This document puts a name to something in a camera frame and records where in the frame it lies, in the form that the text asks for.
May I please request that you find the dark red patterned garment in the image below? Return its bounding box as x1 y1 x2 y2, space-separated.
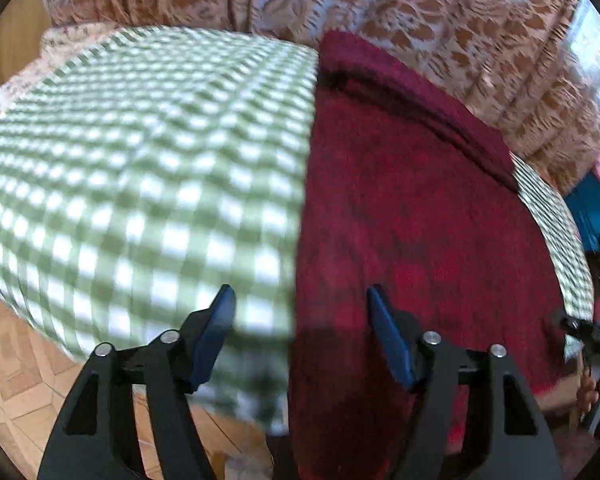
287 30 600 480

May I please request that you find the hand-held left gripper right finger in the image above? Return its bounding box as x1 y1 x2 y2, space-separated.
367 284 563 480

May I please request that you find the floral print bedding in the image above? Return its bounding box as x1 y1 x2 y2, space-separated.
0 25 123 131

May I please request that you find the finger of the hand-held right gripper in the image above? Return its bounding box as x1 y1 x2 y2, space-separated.
552 309 600 363

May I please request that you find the person's right hand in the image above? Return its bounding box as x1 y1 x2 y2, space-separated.
577 372 600 418

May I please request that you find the blue plastic bin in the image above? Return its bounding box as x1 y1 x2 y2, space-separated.
562 172 600 253

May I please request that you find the brown floral curtain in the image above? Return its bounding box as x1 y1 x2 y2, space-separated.
42 0 600 196

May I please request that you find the wooden door frame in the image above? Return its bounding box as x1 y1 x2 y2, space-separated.
0 0 51 86

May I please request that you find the green checked bed sheet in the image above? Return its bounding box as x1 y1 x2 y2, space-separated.
0 27 596 433

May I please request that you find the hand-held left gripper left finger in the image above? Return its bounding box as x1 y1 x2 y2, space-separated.
37 284 237 480

